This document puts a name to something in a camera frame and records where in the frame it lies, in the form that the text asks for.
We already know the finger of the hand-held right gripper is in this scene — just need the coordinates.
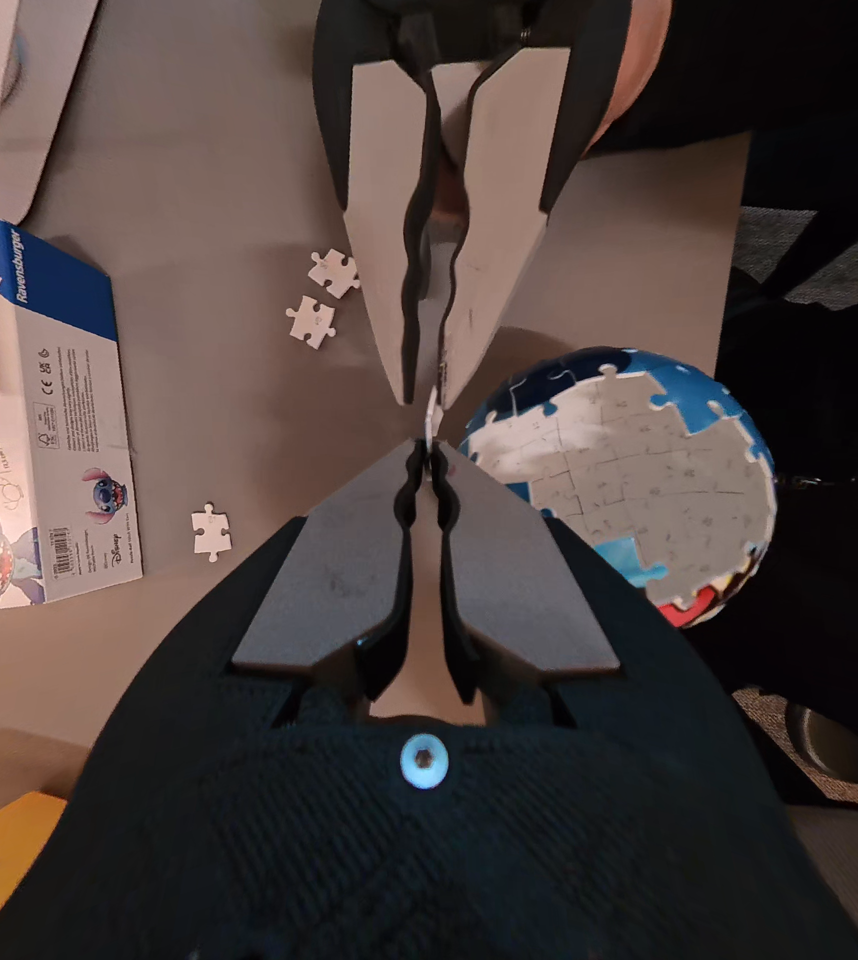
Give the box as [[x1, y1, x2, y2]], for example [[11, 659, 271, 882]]
[[435, 45, 573, 411], [342, 62, 444, 408]]

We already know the person's right forearm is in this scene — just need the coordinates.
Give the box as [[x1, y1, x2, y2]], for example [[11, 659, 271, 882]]
[[594, 0, 858, 159]]

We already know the person's right hand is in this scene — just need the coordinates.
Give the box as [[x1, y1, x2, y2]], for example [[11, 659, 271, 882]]
[[585, 0, 676, 160]]

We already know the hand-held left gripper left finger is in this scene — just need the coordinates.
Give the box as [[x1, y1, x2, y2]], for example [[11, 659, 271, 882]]
[[231, 438, 430, 704]]

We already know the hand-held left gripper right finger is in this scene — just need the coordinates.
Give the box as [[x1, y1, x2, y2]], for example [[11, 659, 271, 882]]
[[431, 441, 621, 706]]

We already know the single white puzzle piece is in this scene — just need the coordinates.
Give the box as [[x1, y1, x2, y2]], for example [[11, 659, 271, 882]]
[[426, 360, 451, 459]]

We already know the printed cardboard puzzle box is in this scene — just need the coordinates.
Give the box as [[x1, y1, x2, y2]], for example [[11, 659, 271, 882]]
[[0, 219, 144, 612]]

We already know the wooden document stand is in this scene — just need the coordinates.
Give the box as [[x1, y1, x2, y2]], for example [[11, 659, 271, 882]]
[[0, 0, 100, 226]]

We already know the person's black clothing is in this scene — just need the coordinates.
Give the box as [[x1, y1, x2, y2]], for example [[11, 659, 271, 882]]
[[714, 112, 858, 811]]

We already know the blue puzzle ball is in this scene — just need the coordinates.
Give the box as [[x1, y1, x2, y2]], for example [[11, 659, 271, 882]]
[[459, 346, 779, 630]]

